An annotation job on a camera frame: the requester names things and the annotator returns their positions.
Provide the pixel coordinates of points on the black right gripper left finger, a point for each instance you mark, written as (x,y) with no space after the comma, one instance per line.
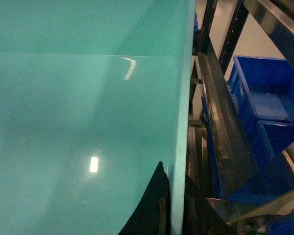
(152,214)

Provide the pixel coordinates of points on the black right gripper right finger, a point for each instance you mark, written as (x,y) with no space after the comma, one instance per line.
(199,216)

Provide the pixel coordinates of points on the light cyan plastic bin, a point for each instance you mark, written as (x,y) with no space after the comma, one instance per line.
(93,95)

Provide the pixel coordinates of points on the blue bin lower shelf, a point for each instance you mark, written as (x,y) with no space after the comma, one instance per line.
(264,90)

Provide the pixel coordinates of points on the steel rack frame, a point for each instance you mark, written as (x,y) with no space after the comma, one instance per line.
(250,184)

